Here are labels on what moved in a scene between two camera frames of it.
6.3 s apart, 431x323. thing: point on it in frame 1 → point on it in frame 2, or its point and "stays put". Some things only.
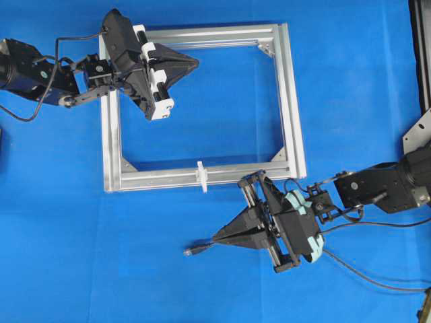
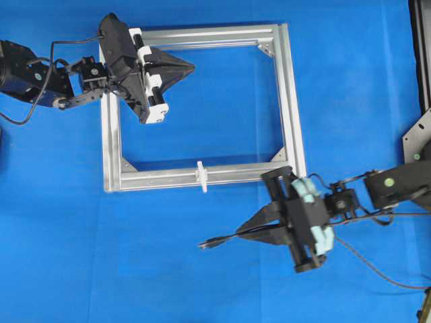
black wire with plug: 195,248 → 212,241
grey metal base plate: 419,134 stays put
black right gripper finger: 257,239 → 278,235
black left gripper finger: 176,68 stays put
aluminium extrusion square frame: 118,176 stays put
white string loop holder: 201,175 stays put
